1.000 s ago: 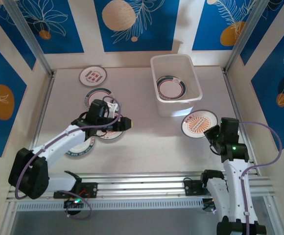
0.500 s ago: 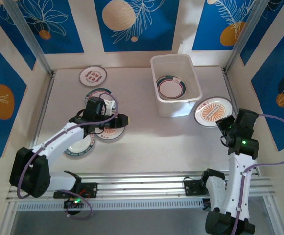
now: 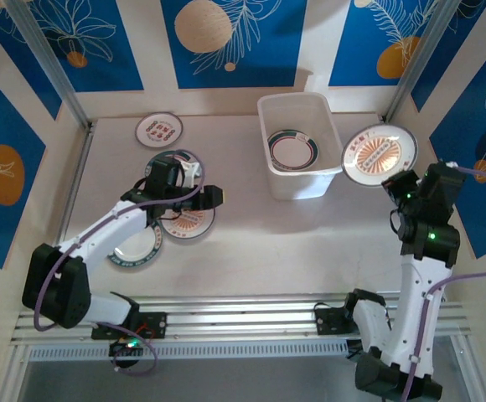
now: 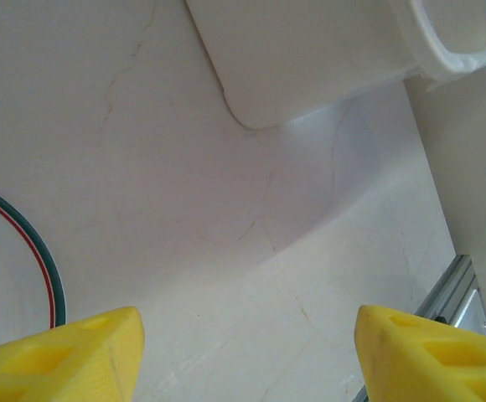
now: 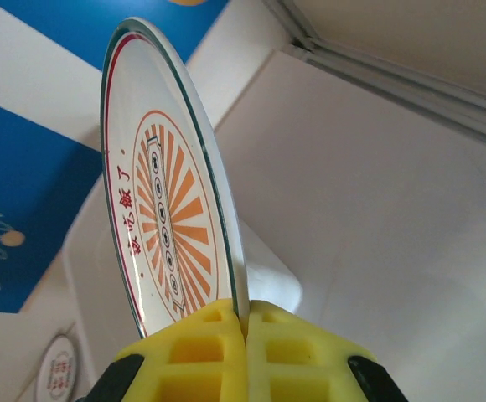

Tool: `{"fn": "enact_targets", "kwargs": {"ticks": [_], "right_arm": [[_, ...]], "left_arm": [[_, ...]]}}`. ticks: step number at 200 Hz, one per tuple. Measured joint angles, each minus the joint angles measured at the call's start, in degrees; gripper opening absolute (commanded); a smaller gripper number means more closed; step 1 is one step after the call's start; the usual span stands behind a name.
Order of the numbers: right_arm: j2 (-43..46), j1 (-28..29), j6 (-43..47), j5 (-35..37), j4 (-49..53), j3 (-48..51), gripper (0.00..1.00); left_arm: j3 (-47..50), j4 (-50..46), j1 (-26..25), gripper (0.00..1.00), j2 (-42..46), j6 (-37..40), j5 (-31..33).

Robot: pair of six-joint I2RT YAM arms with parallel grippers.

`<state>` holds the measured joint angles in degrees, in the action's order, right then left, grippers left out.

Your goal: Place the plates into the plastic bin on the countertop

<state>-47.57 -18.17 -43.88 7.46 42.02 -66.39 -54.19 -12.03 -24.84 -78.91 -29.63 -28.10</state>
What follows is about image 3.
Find orange sunburst plate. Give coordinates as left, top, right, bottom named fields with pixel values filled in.
left=341, top=124, right=419, bottom=188
left=158, top=207, right=217, bottom=242

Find green-rimmed white plate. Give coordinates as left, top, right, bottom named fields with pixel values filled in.
left=144, top=149, right=205, bottom=192

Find white plate with red characters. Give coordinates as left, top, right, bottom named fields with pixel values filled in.
left=134, top=111, right=184, bottom=148

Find controller board with green light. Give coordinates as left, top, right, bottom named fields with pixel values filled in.
left=108, top=337, right=144, bottom=358

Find small green-banded lettered plate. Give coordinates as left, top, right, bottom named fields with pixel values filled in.
left=107, top=221, right=163, bottom=269

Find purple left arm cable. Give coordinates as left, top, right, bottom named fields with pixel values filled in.
left=33, top=148, right=206, bottom=376

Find green and red ringed plate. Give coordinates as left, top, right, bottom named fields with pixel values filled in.
left=266, top=128, right=322, bottom=173

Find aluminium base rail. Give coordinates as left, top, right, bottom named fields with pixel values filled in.
left=10, top=292, right=474, bottom=347

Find grey slotted cable duct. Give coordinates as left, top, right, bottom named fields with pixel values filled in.
left=27, top=338, right=351, bottom=362

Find aluminium frame post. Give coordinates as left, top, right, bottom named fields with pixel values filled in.
left=3, top=0, right=96, bottom=131
left=383, top=0, right=464, bottom=126

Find aluminium table side rail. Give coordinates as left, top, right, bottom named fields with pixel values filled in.
left=54, top=123, right=97, bottom=248

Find white plastic bin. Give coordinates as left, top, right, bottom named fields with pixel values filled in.
left=256, top=92, right=344, bottom=201

